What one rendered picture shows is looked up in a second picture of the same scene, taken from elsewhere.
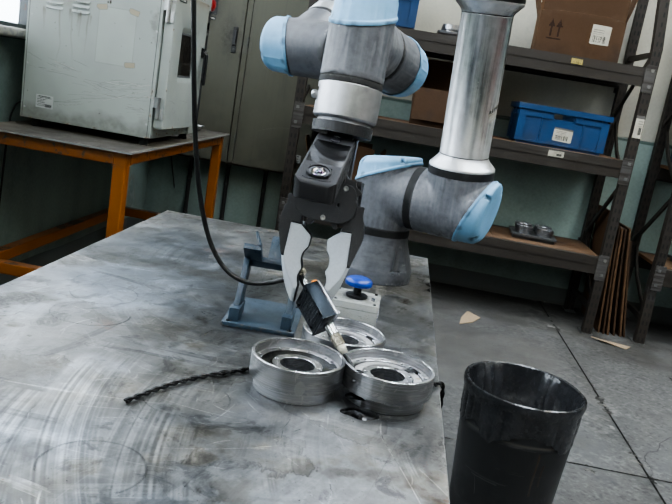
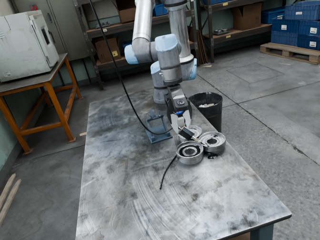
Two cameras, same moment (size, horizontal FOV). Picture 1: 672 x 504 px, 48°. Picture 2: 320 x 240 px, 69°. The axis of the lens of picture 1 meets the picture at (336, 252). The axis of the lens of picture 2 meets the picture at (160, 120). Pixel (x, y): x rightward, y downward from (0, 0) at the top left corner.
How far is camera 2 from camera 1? 0.36 m
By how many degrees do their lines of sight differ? 19
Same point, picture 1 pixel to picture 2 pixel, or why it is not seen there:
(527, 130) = (159, 11)
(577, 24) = not seen: outside the picture
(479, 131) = (186, 46)
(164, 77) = (44, 48)
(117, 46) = (22, 44)
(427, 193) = not seen: hidden behind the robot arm
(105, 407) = (157, 194)
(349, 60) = (170, 62)
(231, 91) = (58, 36)
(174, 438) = (183, 194)
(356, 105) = (177, 74)
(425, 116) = (126, 20)
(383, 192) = not seen: hidden behind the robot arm
